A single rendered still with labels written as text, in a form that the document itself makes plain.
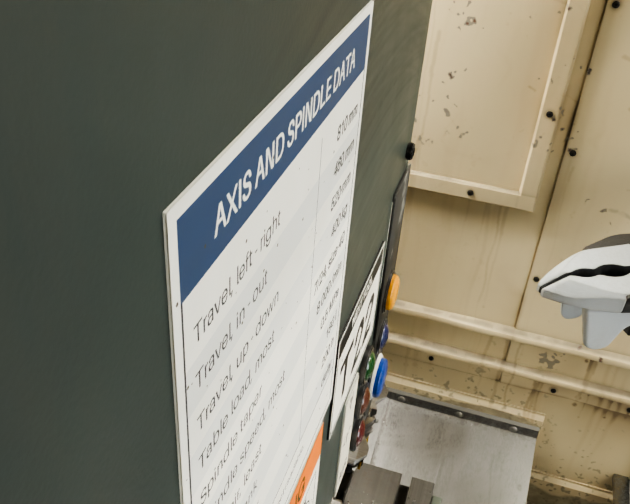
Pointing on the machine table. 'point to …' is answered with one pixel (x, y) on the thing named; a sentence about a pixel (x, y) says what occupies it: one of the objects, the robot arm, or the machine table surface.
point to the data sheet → (265, 283)
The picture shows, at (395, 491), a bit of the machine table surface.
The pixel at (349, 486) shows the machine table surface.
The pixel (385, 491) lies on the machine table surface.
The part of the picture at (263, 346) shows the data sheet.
